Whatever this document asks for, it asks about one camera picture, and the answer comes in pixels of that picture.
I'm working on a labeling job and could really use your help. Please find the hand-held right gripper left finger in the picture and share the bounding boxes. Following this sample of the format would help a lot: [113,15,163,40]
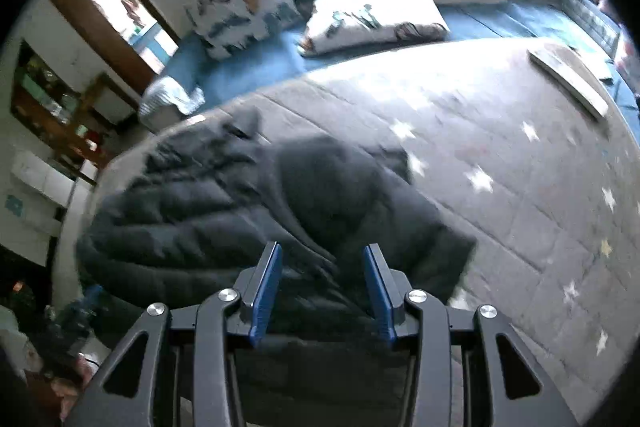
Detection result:
[65,241,284,427]

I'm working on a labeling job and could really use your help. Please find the grey quilted star blanket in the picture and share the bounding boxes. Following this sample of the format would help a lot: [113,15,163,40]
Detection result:
[97,38,640,427]

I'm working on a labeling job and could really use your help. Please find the white printed pillow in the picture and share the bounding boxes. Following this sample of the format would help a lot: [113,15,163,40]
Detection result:
[298,0,451,58]

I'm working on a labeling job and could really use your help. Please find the brown wooden door frame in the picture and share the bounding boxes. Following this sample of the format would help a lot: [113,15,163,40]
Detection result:
[44,0,181,108]

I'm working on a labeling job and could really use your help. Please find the black puffer jacket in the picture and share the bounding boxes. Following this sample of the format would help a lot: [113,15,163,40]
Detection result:
[75,106,477,427]

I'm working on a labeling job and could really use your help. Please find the butterfly print pillow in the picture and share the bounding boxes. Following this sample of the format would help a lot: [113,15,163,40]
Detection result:
[186,0,303,60]

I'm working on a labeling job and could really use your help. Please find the blue bed sheet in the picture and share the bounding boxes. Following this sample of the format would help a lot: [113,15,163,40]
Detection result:
[142,0,640,115]

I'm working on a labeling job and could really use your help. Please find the wooden shelf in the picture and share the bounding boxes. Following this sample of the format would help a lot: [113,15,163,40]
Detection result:
[10,39,128,185]

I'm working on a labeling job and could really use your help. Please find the striped cloth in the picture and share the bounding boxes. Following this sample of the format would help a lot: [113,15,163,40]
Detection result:
[138,75,206,128]

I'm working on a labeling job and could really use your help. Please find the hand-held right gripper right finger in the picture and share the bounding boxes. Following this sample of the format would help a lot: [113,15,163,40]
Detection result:
[362,243,581,427]

